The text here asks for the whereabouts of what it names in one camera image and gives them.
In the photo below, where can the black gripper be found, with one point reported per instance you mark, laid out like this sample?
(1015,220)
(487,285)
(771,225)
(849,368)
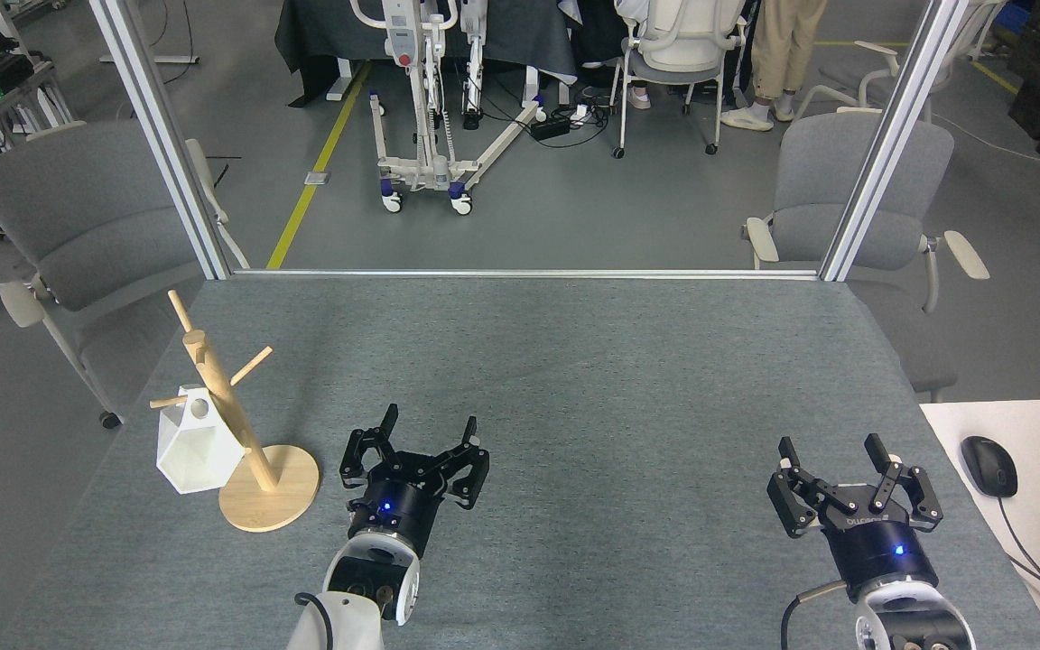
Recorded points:
(886,551)
(398,515)

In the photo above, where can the white hexagonal cup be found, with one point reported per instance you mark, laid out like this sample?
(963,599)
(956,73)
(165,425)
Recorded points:
(195,451)

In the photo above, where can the wooden cup rack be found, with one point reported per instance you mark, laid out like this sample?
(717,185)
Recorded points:
(272,492)

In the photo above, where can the black computer mouse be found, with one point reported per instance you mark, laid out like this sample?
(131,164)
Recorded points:
(989,465)

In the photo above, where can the grey armchair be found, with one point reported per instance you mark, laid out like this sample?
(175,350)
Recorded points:
(78,208)
(818,181)

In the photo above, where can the black power strip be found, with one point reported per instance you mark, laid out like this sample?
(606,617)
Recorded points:
(552,127)

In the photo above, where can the white grey office chair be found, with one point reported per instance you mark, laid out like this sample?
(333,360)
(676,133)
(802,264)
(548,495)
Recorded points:
(845,77)

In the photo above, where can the white stand on wheels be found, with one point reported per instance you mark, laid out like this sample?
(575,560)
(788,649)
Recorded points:
(403,41)

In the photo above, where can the person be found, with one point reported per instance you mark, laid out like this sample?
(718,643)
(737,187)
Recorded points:
(782,45)
(639,97)

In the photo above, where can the dark cloth covered table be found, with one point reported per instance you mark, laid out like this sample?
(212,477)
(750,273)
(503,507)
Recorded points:
(321,36)

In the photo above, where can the blue crate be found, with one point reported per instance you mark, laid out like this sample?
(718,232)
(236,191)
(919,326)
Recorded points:
(1016,13)

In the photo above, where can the silver aluminium rail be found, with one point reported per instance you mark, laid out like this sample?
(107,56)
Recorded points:
(520,273)

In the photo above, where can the silver aluminium post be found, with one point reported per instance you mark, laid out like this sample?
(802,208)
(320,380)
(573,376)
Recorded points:
(895,135)
(162,135)

